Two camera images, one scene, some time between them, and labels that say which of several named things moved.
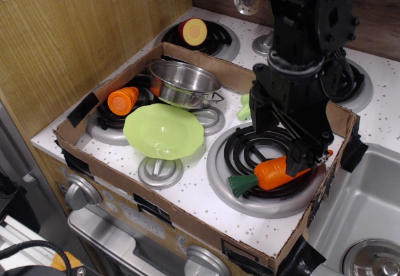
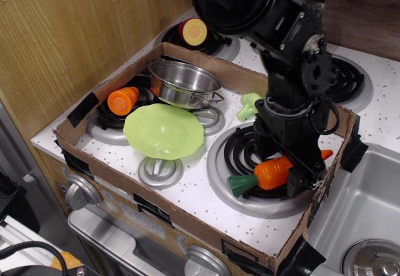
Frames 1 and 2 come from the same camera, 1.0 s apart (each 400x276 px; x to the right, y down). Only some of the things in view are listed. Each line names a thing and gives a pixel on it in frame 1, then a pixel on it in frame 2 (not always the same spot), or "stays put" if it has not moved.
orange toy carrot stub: (120, 102) stays put
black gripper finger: (302, 156) to (300, 180)
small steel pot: (183, 86) stays put
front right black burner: (237, 152) stays put
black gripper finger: (264, 117) to (267, 145)
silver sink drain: (371, 256) stays put
